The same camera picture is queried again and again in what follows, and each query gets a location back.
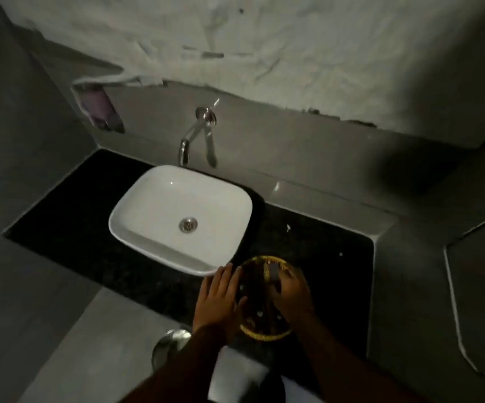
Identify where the person's left hand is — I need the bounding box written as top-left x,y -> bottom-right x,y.
192,263 -> 248,344

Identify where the person's right hand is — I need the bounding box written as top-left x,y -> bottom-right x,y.
269,266 -> 316,329

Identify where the gold-rimmed glass plate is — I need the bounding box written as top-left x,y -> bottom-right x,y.
235,255 -> 306,342

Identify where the person's right forearm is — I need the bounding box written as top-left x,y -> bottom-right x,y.
293,312 -> 430,403

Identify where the person's left forearm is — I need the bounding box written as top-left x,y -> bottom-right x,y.
119,325 -> 228,403

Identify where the white cloth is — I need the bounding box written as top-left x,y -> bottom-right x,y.
207,345 -> 325,403

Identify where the white ceramic sink basin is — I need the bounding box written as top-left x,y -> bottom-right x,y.
108,164 -> 253,277

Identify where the chrome wall faucet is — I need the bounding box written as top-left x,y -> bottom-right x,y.
178,98 -> 220,168

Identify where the purple object in wall niche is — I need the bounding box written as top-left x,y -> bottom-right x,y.
77,86 -> 124,133

